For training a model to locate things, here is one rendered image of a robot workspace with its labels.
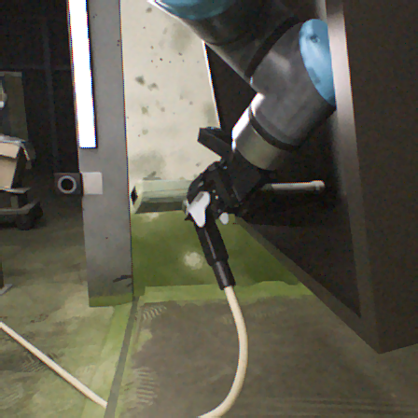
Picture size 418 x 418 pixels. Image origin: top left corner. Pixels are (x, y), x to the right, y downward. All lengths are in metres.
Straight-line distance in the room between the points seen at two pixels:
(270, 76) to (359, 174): 0.17
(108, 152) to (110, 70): 0.29
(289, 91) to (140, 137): 1.01
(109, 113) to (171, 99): 0.24
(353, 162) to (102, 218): 1.21
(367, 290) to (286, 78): 0.24
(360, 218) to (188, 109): 1.12
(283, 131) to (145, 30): 1.06
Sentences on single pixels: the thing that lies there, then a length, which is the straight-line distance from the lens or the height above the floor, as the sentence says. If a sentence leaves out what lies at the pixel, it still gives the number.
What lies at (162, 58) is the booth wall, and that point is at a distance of 1.42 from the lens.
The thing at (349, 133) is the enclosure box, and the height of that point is 0.66.
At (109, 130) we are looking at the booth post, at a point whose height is 0.71.
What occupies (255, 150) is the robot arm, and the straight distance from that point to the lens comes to 0.47.
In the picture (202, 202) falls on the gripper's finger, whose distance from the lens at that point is 0.60.
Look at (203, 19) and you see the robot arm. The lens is 0.35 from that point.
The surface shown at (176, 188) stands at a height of 0.58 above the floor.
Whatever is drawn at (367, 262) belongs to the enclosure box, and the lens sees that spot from 0.35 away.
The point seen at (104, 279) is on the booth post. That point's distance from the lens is 1.51.
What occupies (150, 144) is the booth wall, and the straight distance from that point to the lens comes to 1.39.
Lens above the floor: 0.65
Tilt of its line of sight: 11 degrees down
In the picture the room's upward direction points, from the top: straight up
